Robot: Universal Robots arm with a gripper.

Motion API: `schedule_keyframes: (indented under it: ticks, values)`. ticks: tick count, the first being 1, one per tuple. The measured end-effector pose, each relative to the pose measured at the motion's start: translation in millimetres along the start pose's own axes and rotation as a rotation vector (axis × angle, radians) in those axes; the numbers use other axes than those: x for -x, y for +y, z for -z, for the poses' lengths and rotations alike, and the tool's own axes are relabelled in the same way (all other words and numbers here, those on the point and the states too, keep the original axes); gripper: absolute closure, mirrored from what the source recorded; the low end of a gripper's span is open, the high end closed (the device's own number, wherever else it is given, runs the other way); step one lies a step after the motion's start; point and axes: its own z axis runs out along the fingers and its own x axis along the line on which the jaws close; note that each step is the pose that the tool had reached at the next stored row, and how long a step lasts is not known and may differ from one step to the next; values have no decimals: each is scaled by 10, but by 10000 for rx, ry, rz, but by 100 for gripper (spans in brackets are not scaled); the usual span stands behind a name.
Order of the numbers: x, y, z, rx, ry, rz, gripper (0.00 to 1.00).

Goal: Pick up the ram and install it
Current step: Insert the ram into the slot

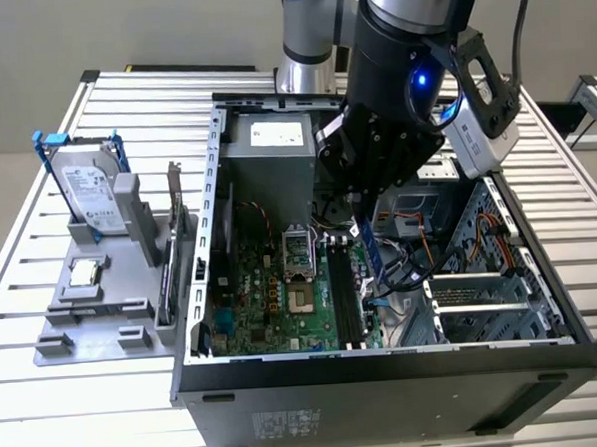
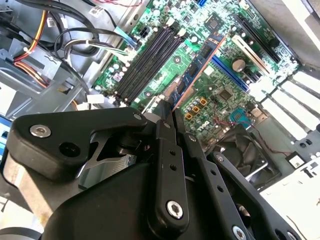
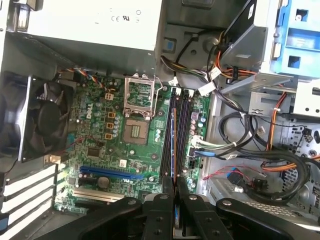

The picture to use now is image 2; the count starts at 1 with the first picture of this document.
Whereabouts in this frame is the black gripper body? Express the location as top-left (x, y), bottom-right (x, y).
top-left (41, 161), bottom-right (205, 240)

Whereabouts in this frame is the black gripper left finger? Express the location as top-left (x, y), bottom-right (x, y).
top-left (6, 100), bottom-right (191, 235)

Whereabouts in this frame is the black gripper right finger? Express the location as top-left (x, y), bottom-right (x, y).
top-left (174, 111), bottom-right (304, 240)

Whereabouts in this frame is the RAM stick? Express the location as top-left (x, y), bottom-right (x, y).
top-left (166, 33), bottom-right (227, 113)

